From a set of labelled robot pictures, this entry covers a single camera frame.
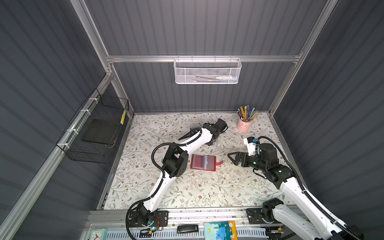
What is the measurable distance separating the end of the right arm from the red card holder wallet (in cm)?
25

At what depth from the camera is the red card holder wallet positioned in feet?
3.05

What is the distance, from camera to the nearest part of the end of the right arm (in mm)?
555
